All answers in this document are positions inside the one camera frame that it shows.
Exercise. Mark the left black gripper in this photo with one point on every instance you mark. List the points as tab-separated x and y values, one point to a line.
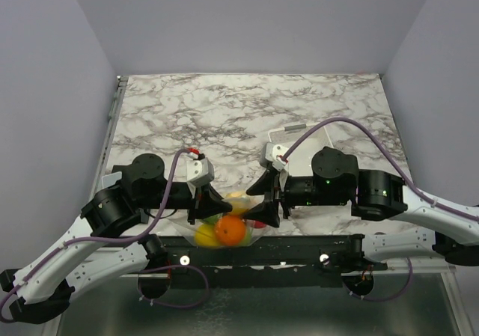
207	202

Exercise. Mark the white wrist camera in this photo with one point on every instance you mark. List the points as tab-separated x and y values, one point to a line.
199	173
271	156

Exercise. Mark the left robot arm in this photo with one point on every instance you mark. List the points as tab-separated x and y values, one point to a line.
112	236

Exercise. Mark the yellow toy banana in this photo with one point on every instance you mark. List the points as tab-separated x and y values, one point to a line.
205	237

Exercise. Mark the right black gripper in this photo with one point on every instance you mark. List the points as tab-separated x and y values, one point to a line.
266	212

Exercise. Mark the black metal base rail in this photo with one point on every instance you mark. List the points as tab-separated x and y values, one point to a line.
272	261

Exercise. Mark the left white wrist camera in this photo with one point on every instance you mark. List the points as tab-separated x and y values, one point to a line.
199	173

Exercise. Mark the white perforated basket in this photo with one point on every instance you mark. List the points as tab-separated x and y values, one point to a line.
299	164

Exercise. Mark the green striped toy watermelon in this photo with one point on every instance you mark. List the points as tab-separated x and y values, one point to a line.
248	234

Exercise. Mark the grey rectangular box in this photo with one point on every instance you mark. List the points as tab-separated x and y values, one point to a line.
110	179

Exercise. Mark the red toy apple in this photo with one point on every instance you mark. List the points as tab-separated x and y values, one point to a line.
258	225

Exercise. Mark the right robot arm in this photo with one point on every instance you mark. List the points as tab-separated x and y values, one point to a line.
443	230

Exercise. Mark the green toy lime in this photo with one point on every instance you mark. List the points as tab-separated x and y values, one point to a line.
211	220

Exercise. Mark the clear dotted zip bag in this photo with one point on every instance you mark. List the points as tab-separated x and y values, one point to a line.
188	230

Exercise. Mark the yellow toy lemon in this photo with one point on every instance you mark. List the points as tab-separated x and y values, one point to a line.
239	201

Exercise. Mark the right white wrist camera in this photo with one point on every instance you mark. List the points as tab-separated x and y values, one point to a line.
271	156

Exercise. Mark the orange toy fruit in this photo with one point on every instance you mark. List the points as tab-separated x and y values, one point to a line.
230	230

